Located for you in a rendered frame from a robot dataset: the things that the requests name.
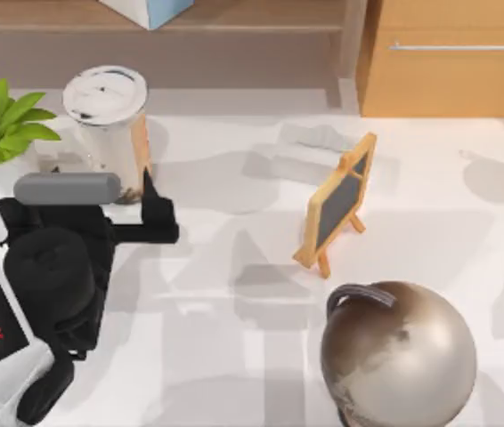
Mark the pale grey rounded box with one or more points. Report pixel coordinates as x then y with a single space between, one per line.
65 188

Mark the white cup with lid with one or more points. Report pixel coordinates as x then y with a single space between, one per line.
105 107

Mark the green leafy plant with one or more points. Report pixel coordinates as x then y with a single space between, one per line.
9 129

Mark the wooden framed blackboard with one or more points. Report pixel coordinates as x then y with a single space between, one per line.
336 204

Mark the wooden open shelf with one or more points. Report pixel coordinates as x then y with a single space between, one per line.
234 44

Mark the blue and white box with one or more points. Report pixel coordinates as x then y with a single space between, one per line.
154 11

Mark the round silver kettle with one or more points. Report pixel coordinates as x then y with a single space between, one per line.
403 356

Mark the wooden cupboard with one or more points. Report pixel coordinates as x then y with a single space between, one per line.
448 80

